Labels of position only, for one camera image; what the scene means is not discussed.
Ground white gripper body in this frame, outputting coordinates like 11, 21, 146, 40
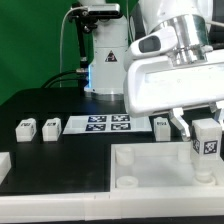
123, 26, 224, 117

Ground white left fence rail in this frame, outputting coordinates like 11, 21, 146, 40
0, 152, 11, 184

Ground black cables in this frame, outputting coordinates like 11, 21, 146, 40
41, 68, 88, 90

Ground white front fence rail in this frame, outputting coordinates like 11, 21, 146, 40
0, 189, 224, 224

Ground black camera on mount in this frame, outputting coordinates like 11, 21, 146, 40
68, 3, 122, 24

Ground white square table top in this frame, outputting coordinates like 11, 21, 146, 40
109, 140, 224, 210

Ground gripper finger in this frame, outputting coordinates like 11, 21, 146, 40
169, 107, 191, 142
210, 100, 224, 128

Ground white fence rail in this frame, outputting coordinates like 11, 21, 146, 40
0, 189, 224, 224
0, 152, 11, 184

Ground black camera stand pole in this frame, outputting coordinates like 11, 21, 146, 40
75, 18, 88, 68

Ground white marker sheet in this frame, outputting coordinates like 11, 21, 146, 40
63, 114, 152, 134

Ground grey cable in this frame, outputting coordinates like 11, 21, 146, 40
59, 7, 81, 88

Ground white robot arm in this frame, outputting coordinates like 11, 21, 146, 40
124, 0, 224, 139

